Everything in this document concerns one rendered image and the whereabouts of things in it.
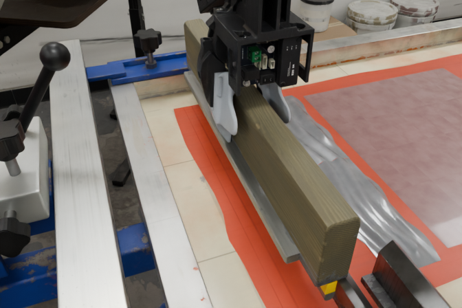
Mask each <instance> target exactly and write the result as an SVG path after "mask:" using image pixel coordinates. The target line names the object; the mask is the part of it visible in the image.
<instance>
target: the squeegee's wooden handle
mask: <svg viewBox="0 0 462 308"><path fill-rule="evenodd" d="M208 30H209V27H208V26H207V25H206V24H205V23H204V21H203V20H202V19H193V20H188V21H186V22H185V23H184V36H185V44H186V58H187V66H188V69H189V71H191V70H192V72H193V73H194V75H195V76H196V78H197V80H198V81H199V78H198V74H197V59H198V55H199V52H200V49H201V41H200V38H201V37H208ZM199 83H200V82H199ZM233 105H234V110H235V113H236V118H237V132H236V135H232V139H233V140H234V142H235V144H236V146H237V147H238V149H239V150H240V152H241V154H242V156H243V157H244V159H245V161H246V162H247V165H248V166H249V167H250V169H251V171H252V172H253V174H254V176H255V178H256V180H257V181H258V183H259V184H260V186H261V188H262V189H263V191H264V193H265V194H266V196H267V198H268V199H269V202H270V203H271V205H272V206H273V208H274V209H275V211H276V213H277V215H278V217H279V218H280V220H281V221H282V223H283V225H284V226H285V228H286V230H287V232H288V233H289V235H290V237H291V239H292V240H293V242H294V243H295V245H296V247H297V248H298V251H299V252H300V257H299V260H300V262H301V263H302V266H303V267H304V269H305V270H306V272H307V274H308V275H309V277H310V279H311V281H312V283H313V284H314V286H315V287H320V286H323V285H326V284H328V283H332V282H334V281H338V280H340V279H342V278H346V277H347V276H348V273H349V268H350V264H351V260H352V257H353V252H354V249H355V244H356V241H357V237H358V232H359V229H360V218H359V217H358V216H357V214H356V213H355V212H354V210H353V209H352V208H351V207H350V205H349V204H348V203H347V201H346V200H345V199H344V197H343V196H342V195H341V194H340V193H339V192H338V190H337V189H336V187H335V186H334V185H333V184H332V183H331V181H330V180H329V179H328V177H327V176H326V175H325V174H324V173H323V171H322V170H321V169H320V167H319V166H318V165H317V163H315V162H314V160H313V159H312V157H311V156H310V155H309V154H308V152H307V151H306V150H305V149H304V147H303V146H302V145H301V143H300V142H299V141H298V140H297V139H296V137H295V136H294V134H293V133H292V132H291V131H290V130H289V129H288V127H287V126H286V125H285V123H284V122H283V121H282V120H281V118H280V117H279V116H278V114H277V113H276V112H275V110H273V108H272V107H271V106H270V104H269V103H268V102H267V101H266V99H265V98H264V97H263V96H262V94H261V93H260V92H259V90H258V89H257V88H256V87H255V86H254V85H251V86H248V87H241V95H240V96H237V95H236V94H234V95H233Z"/></svg>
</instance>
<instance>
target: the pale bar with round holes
mask: <svg viewBox="0 0 462 308"><path fill-rule="evenodd" d="M58 43H62V44H63V45H64V46H65V47H67V49H68V50H69V53H70V54H71V60H70V62H69V65H68V66H67V67H66V68H64V69H63V70H61V71H55V74H54V76H53V78H52V80H51V82H50V84H49V95H50V114H51V132H52V168H53V186H54V221H55V239H56V275H57V294H58V308H131V306H130V302H129V295H128V291H127V284H126V281H125V276H124V270H123V265H122V259H121V254H120V247H119V243H118V236H117V232H116V225H115V221H114V218H113V211H112V207H111V200H110V196H109V189H108V185H107V178H106V174H105V167H104V163H103V158H102V151H101V148H100V140H99V137H98V130H97V126H96V119H95V115H94V108H93V104H92V100H91V93H90V89H89V82H88V80H87V73H86V67H85V61H84V58H83V52H82V49H81V46H80V40H79V39H75V40H69V41H60V42H58Z"/></svg>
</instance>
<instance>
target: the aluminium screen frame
mask: <svg viewBox="0 0 462 308"><path fill-rule="evenodd" d="M458 41H462V18H460V19H452V20H447V21H440V22H435V23H427V24H422V25H414V26H410V27H402V28H397V29H393V30H385V31H381V32H372V33H368V34H360V35H355V36H348V37H343V38H335V39H331V40H326V41H318V42H313V48H312V54H311V65H310V69H312V68H316V67H323V66H327V65H335V64H338V63H345V62H349V61H356V60H361V59H365V58H372V57H376V56H383V55H387V54H394V53H398V52H405V51H410V50H416V49H421V48H425V47H432V46H436V45H443V44H447V43H454V42H458ZM307 46H308V43H305V44H301V51H300V63H301V64H302V65H303V66H304V67H305V64H306V57H307ZM108 83H109V89H110V93H111V98H112V101H113V106H114V109H115V114H116V117H117V120H118V125H119V128H120V132H121V136H122V141H123V144H124V148H125V151H126V156H127V159H128V163H129V167H130V170H131V175H132V178H133V183H134V186H135V191H136V194H137V199H138V201H139V205H140V210H141V213H142V218H143V220H144V225H145V228H146V233H147V237H148V241H149V244H150V247H151V252H152V255H153V260H154V263H155V268H156V271H157V275H158V278H159V283H160V287H161V290H162V294H163V297H164V302H165V305H166V308H214V307H213V306H212V302H211V299H210V297H209V294H208V290H207V288H206V285H205V283H204V279H203V277H202V275H201V271H200V269H199V266H198V263H197V259H196V258H195V254H194V252H193V249H192V246H191V244H190V240H189V238H188V235H187V232H186V229H185V227H184V223H183V221H182V218H181V215H180V213H179V209H178V207H177V204H176V201H175V198H174V196H173V192H172V190H171V187H170V184H169V182H168V179H167V176H166V173H165V170H164V167H163V165H162V161H161V159H160V156H159V153H158V151H157V148H156V145H155V142H154V140H153V136H152V134H151V131H150V129H149V125H148V122H147V121H146V117H145V115H144V111H143V109H142V105H141V103H140V100H143V99H147V98H154V97H158V96H165V95H170V94H177V93H181V92H185V91H191V90H190V87H189V86H188V84H187V82H186V80H185V78H184V74H176V75H172V76H165V77H160V78H152V79H148V80H140V81H136V82H128V83H124V84H119V85H112V84H111V79H108Z"/></svg>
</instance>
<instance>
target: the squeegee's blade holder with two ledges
mask: <svg viewBox="0 0 462 308"><path fill-rule="evenodd" d="M184 78H185V80H186V82H187V84H188V86H189V87H190V90H191V91H192V94H193V95H194V97H195V99H196V101H197V102H198V104H199V106H200V108H201V110H202V111H203V114H204V115H205V117H206V119H207V121H208V123H209V125H210V126H211V128H212V130H213V132H214V134H215V135H216V137H217V139H218V141H219V143H220V145H221V147H222V148H223V150H224V152H225V154H226V155H227V157H228V159H229V161H230V163H231V165H232V167H233V169H234V170H235V172H236V174H237V176H238V178H239V179H240V181H241V183H242V185H243V187H244V189H245V191H246V193H247V194H248V196H249V198H250V200H251V202H252V203H253V205H254V207H255V209H256V211H257V212H258V215H259V217H260V218H261V220H262V222H263V224H264V225H265V227H266V229H267V231H268V232H269V235H270V236H271V238H272V240H273V242H274V244H275V246H276V247H277V249H278V251H279V253H280V255H281V256H282V258H283V260H284V262H285V263H286V264H288V263H292V262H294V261H298V260H299V257H300V252H299V251H298V248H297V247H296V245H295V243H294V242H293V240H292V238H291V237H290V235H289V233H288V232H287V230H286V228H285V226H284V225H283V223H282V221H281V220H280V218H279V217H278V215H277V213H276V211H275V209H274V208H273V206H272V205H271V203H270V201H269V199H268V198H267V196H266V194H265V193H264V191H263V189H262V188H261V186H260V184H259V183H258V181H257V180H256V178H255V176H254V174H253V172H252V171H251V169H250V167H249V166H248V164H247V162H246V161H245V159H244V157H243V156H242V154H241V152H240V150H239V149H238V147H237V146H236V144H235V142H234V140H233V139H232V141H231V142H227V141H226V140H225V138H224V137H223V136H222V135H221V134H220V132H219V130H218V128H217V126H216V124H215V121H214V119H213V117H212V114H211V112H210V108H209V106H208V103H207V100H206V98H205V96H204V92H203V89H202V87H201V85H200V83H199V81H198V80H197V78H196V76H195V75H194V73H193V71H192V70H191V71H185V72H184Z"/></svg>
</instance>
